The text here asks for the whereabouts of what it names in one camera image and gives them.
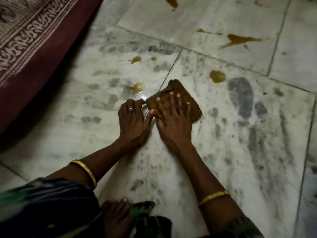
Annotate brown liquid spill spots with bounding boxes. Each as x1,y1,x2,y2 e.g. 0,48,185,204
128,0,269,95

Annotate person's left forearm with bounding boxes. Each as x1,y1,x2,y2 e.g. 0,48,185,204
46,140,134,190

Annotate maroon patterned bedsheet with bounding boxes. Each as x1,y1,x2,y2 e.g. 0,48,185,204
0,0,106,137

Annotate green dark patterned garment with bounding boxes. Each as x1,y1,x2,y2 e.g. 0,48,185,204
0,177,264,238

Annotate person's right forearm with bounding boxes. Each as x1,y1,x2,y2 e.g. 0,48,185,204
171,144,248,233

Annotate person's left hand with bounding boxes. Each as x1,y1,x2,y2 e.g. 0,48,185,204
118,99,156,152

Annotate person's bare foot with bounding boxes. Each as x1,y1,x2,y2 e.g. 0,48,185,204
101,197,135,238

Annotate brown wet cleaning cloth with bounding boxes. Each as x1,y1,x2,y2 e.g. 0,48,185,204
146,79,203,123

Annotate person's right hand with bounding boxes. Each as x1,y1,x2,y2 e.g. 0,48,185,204
155,91,194,153

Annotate gold bangle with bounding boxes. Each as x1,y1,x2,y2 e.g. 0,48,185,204
197,190,231,206
69,159,98,190

